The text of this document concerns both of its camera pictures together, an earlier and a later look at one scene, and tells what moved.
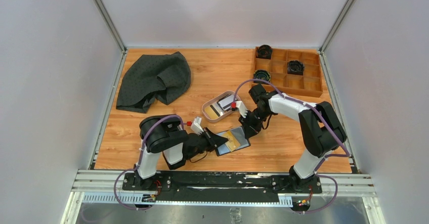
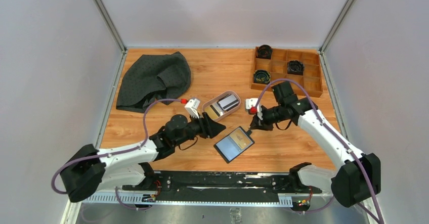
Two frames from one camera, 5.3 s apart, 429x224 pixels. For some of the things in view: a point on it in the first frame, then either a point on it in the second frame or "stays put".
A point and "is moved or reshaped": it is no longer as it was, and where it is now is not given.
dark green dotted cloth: x=166 y=77 stays put
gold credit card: x=232 y=143 to x=241 y=138
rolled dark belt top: x=263 y=51 stays put
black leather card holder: x=239 y=134 is moved or reshaped
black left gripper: x=213 y=139 to x=209 y=128
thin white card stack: x=225 y=102 stays put
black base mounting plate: x=222 y=186 stays put
